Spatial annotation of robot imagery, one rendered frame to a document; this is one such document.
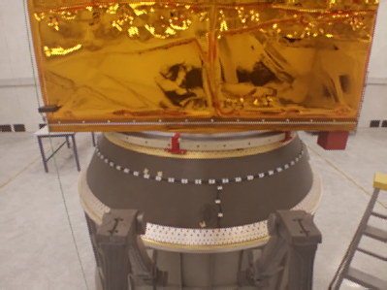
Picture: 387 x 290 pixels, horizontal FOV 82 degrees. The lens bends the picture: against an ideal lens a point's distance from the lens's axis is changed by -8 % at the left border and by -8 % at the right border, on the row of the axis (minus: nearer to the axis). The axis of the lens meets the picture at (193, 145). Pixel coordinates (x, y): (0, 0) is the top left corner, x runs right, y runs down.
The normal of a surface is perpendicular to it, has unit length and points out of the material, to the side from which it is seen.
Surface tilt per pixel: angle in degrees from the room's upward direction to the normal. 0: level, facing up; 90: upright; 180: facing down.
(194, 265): 90
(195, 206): 62
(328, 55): 89
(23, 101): 90
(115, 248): 67
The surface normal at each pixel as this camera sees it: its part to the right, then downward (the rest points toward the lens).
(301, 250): -0.01, -0.04
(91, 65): 0.01, 0.21
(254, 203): 0.29, -0.14
